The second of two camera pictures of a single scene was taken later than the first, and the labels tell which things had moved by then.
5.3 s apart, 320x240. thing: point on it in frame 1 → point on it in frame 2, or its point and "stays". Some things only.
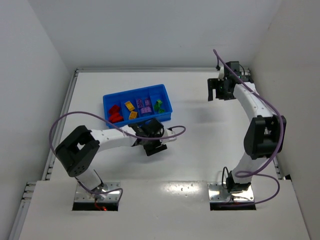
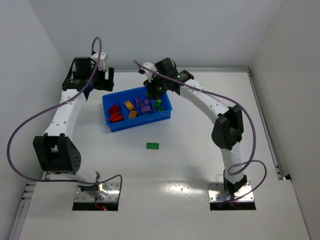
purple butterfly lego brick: [139, 102] stays
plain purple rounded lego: [146, 109] stays
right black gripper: [215, 85] → [155, 92]
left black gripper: [155, 149] → [104, 81]
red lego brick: [116, 117] stays
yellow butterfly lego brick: [133, 115] stays
